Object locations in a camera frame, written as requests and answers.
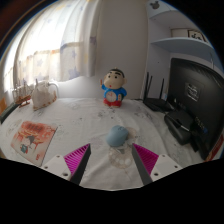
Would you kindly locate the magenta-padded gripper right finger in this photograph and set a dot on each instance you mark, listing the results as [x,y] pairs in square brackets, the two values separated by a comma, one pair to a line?
[146,159]

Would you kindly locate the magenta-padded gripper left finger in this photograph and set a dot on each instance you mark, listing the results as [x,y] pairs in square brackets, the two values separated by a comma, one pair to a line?
[76,159]

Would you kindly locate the light blue computer mouse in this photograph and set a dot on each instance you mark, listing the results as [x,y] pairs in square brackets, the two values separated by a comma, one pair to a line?
[117,136]

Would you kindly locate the white printed tablecloth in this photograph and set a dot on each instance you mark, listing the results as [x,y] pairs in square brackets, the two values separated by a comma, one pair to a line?
[86,123]

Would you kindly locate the black desk device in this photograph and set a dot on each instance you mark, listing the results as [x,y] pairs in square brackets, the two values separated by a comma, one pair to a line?
[178,128]

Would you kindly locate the black router with antennas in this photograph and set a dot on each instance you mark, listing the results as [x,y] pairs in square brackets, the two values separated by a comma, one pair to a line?
[156,103]

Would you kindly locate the red paper packet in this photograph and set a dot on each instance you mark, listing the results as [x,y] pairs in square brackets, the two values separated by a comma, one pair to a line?
[216,148]

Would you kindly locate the white ceramic jug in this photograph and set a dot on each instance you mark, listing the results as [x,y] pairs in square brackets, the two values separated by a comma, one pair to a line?
[42,96]

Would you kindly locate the cartoon boy figure clock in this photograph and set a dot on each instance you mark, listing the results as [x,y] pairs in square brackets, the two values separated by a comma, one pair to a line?
[114,88]

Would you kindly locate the black computer monitor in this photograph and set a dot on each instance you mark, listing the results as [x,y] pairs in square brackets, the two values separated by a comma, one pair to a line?
[200,96]

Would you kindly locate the orange wooden chair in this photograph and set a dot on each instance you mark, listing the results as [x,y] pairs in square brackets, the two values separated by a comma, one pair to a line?
[2,105]

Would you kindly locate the white star-print curtain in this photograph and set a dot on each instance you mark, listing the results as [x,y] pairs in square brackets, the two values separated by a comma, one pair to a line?
[56,43]

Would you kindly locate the white wall shelf unit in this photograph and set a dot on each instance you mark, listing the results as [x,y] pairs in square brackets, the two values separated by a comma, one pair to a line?
[180,43]

